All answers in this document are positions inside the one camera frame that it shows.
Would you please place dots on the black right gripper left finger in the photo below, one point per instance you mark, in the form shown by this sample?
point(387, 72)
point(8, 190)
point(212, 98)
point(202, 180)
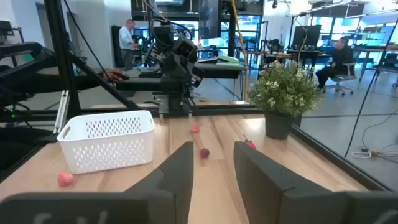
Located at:
point(174, 186)

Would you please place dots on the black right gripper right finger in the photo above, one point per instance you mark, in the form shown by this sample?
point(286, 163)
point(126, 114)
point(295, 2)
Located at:
point(264, 193)

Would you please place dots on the dark red toy cherry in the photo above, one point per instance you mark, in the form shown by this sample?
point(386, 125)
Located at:
point(204, 152)

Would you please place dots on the small red berry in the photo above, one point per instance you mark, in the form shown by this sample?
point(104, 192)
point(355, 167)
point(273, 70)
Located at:
point(250, 144)

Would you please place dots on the red toy strawberry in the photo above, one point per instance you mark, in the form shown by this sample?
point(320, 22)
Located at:
point(195, 128)

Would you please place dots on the white perforated plastic basket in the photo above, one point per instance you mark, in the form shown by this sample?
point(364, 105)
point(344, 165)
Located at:
point(105, 138)

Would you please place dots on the pink lumpy toy fruit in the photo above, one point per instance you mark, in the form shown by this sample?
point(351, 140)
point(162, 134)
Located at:
point(65, 179)

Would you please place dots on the black background robot arm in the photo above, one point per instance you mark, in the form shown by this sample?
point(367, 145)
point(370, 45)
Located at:
point(273, 45)

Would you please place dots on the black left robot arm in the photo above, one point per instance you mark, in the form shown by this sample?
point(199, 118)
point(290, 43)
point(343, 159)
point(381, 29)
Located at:
point(175, 99)

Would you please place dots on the mint green stapler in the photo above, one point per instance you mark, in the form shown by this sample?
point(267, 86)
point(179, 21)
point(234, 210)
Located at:
point(228, 59)

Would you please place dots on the black computer monitor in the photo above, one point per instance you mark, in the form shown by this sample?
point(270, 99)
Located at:
point(306, 36)
point(210, 18)

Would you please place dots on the person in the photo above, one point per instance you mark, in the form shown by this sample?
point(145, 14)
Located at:
point(126, 43)
point(337, 60)

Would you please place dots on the person's hand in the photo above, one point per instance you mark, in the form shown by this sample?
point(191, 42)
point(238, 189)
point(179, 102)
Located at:
point(115, 75)

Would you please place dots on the green artificial potted plant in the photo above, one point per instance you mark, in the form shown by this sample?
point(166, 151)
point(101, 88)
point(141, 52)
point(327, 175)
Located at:
point(284, 90)

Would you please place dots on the silver metal strip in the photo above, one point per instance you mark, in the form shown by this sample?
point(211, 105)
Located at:
point(61, 112)

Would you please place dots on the grey office chair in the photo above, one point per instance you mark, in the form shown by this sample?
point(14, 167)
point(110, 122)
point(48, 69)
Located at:
point(345, 76)

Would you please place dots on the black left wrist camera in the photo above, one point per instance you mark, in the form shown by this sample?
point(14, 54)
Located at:
point(185, 48)

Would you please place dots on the black aluminium rig frame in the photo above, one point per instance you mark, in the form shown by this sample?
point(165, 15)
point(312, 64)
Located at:
point(60, 46)

